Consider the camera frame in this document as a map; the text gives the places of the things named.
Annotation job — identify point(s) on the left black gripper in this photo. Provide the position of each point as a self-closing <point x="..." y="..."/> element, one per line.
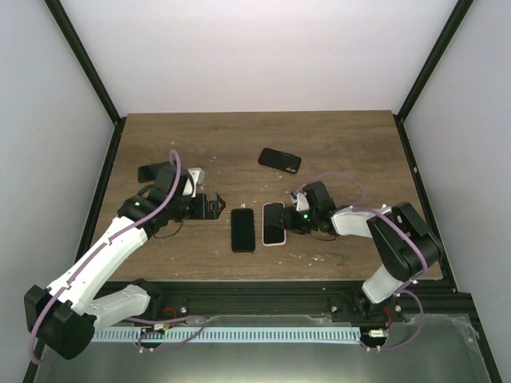
<point x="201" y="212"/>

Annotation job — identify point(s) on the white phone case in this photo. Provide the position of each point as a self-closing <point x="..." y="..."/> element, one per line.
<point x="263" y="227"/>

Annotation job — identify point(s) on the black phone case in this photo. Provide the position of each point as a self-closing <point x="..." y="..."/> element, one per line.
<point x="232" y="230"/>
<point x="282" y="161"/>

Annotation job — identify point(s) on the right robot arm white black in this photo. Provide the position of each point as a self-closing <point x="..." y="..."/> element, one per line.
<point x="407" y="246"/>

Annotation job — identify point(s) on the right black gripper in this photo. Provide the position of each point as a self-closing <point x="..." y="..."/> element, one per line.
<point x="290" y="223"/>

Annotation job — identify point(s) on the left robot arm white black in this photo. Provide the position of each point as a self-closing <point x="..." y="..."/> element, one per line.
<point x="104" y="263"/>

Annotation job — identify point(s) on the black aluminium frame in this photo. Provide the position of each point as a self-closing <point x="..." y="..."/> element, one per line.
<point x="258" y="298"/>

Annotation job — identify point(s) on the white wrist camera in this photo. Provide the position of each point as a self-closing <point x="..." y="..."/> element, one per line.
<point x="195" y="179"/>
<point x="299" y="200"/>

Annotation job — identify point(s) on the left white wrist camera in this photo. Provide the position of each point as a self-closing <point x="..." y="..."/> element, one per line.
<point x="195" y="179"/>

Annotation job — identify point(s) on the black phone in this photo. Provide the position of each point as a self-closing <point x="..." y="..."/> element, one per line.
<point x="153" y="172"/>

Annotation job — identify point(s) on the light blue slotted cable duct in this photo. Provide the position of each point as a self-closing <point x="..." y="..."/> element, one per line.
<point x="326" y="335"/>

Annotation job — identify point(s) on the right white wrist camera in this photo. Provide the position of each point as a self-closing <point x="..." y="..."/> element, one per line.
<point x="299" y="200"/>

